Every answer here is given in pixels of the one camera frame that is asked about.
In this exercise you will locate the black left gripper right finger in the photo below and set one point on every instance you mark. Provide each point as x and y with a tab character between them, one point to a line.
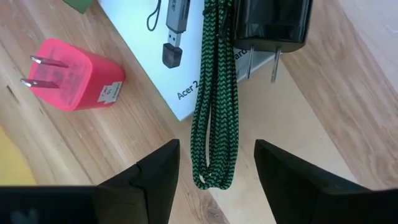
304	199

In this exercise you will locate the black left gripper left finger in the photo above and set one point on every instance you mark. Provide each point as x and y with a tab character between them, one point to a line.
149	193

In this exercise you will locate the pink wall charger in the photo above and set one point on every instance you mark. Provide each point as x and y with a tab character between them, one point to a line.
90	81

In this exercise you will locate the white Acer card reader box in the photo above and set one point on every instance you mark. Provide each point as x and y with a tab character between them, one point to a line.
77	4
133	37

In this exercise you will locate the black wall charger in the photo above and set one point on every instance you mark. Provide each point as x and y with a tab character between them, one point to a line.
273	25

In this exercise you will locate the yellow translucent plastic bin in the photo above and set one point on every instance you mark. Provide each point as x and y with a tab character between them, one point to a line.
14	161

